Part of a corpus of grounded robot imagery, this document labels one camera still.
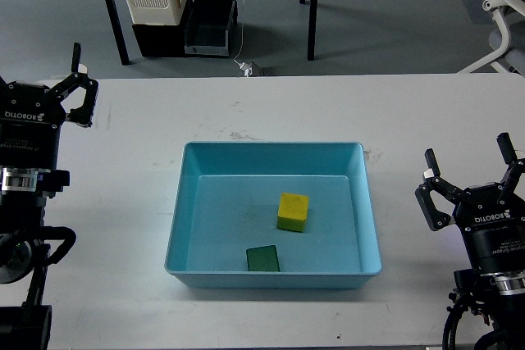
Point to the black table leg left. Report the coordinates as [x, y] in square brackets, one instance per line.
[117, 32]

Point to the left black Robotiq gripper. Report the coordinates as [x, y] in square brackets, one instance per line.
[32, 115]

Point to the blue plastic box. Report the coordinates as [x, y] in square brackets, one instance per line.
[227, 201]

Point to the black open bin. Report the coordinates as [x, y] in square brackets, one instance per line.
[208, 29]

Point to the white office chair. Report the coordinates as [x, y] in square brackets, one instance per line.
[507, 41]

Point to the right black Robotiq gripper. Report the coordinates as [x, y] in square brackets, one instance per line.
[492, 235]

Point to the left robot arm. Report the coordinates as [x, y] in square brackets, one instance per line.
[29, 247]

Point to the green block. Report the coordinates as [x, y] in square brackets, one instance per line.
[264, 258]

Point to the yellow block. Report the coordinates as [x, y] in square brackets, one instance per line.
[292, 212]

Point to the black crate under cream crate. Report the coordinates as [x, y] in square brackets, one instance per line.
[163, 40]

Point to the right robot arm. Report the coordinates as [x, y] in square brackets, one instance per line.
[498, 299]

